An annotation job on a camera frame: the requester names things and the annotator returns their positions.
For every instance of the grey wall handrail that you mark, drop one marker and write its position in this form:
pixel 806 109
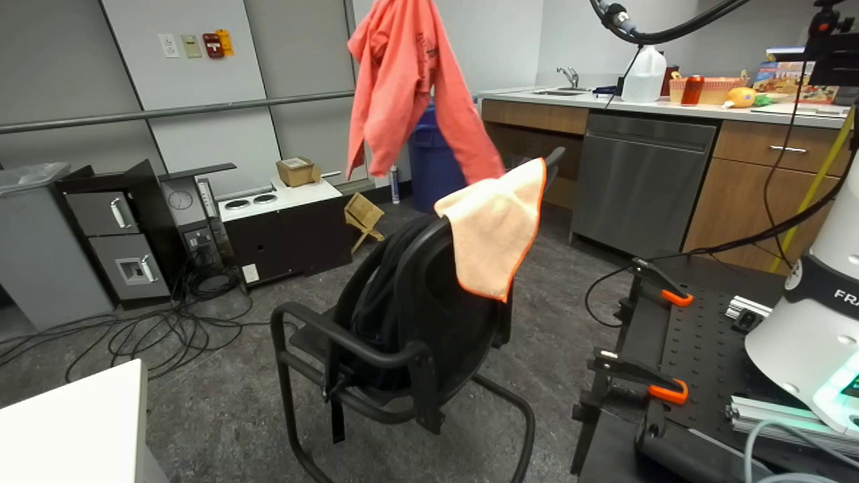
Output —
pixel 179 110

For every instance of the tan basket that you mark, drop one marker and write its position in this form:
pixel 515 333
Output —
pixel 721 89

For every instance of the chrome sink faucet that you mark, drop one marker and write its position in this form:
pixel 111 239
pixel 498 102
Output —
pixel 571 77

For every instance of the red fire alarm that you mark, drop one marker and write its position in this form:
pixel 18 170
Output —
pixel 218 43

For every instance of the small cardboard box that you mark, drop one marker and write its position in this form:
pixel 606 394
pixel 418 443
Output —
pixel 300 174

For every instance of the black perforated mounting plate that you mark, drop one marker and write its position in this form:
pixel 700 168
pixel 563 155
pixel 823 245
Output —
pixel 708 359

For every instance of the wooden kitchen counter cabinet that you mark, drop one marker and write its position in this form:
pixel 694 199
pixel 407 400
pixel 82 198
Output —
pixel 768 178

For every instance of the black equipment stand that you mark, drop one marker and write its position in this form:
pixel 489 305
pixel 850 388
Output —
pixel 203 231

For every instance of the short aluminium extrusion bar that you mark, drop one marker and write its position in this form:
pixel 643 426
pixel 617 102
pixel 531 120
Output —
pixel 748 309

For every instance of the white table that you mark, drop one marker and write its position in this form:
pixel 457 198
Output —
pixel 72 431

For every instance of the black drawer cabinet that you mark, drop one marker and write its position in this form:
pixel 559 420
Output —
pixel 116 243

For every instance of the salmon pink cloth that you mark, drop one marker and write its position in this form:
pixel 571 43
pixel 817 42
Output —
pixel 403 81

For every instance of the wooden folding stand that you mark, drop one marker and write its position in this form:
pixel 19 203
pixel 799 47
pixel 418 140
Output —
pixel 364 218

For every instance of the yellow fruit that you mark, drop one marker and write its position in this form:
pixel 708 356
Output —
pixel 741 98

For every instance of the long aluminium extrusion bar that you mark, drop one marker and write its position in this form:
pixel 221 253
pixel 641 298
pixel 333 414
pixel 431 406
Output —
pixel 788 414

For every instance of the black mesh office chair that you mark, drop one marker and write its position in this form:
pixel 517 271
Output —
pixel 447 332

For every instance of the low black white-topped cabinet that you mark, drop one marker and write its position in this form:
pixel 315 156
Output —
pixel 285 231

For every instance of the blue trash bin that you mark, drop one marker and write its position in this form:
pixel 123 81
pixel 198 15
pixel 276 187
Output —
pixel 434 166

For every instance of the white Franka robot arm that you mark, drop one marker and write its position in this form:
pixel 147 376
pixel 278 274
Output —
pixel 806 340

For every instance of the red bottle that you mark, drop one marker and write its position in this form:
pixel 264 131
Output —
pixel 694 89

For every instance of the black backpack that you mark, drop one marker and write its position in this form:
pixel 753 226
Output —
pixel 379 305

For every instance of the light orange towel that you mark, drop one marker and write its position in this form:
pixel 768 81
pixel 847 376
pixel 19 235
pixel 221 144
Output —
pixel 498 231

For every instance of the stainless steel dishwasher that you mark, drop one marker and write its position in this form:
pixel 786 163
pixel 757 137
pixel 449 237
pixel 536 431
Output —
pixel 641 183

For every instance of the white light switch plate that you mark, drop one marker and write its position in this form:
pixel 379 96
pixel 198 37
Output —
pixel 170 43

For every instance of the colourful printed box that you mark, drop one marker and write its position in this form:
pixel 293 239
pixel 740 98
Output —
pixel 795 77

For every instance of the grey metal cabinet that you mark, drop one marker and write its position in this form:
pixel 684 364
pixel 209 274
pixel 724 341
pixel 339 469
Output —
pixel 41 250

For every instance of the black mounted camera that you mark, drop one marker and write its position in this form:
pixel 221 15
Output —
pixel 835 50

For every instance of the white plastic jug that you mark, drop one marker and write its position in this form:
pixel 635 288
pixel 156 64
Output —
pixel 646 77

